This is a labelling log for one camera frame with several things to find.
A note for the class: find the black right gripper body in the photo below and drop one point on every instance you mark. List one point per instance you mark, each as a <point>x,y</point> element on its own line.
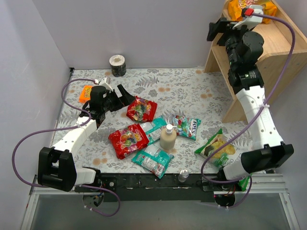
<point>224,30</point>

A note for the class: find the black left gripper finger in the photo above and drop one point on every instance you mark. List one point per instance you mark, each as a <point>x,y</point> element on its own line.
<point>124,93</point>
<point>123,102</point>

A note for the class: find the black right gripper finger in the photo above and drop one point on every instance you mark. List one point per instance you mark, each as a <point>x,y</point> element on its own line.
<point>221,26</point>
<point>222,40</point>

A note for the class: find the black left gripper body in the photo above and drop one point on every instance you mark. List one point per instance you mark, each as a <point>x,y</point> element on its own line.
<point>117,97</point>

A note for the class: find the red candy bag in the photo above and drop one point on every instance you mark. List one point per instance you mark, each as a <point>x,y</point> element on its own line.
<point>128,140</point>
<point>141,110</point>

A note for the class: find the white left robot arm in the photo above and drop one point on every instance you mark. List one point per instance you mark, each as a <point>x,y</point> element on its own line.
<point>56,167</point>

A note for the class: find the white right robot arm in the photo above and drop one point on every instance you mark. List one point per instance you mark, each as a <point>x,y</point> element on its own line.
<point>244,47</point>

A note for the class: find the wooden shelf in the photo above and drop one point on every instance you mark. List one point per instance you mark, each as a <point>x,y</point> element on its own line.
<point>277,43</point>

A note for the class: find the Fox's candy bag front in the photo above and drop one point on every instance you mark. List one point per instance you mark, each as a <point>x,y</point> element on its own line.
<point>185,126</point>

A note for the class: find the teal candy bag near edge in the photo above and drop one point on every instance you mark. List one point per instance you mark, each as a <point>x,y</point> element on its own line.
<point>153,159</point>

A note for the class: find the orange snack box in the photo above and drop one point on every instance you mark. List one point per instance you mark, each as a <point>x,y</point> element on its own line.
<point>85,94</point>

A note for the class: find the tape roll dark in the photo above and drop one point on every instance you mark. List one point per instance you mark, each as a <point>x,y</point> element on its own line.
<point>118,65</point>

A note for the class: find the teal Fox's bag back side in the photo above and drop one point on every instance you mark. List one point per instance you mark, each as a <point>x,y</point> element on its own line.
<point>153,129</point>

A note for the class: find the floral table mat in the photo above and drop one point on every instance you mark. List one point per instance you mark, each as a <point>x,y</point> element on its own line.
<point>188,92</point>

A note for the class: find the beige pump soap bottle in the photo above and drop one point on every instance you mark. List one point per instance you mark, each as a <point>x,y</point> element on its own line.
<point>168,137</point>

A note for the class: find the clear small bottle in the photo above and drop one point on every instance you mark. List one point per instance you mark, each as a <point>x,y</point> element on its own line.
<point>183,175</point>

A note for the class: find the green cassava chips bag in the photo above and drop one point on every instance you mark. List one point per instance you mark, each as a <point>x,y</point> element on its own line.
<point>220,159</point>

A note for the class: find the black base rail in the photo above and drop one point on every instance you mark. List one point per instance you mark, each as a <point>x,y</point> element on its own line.
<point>148,187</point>

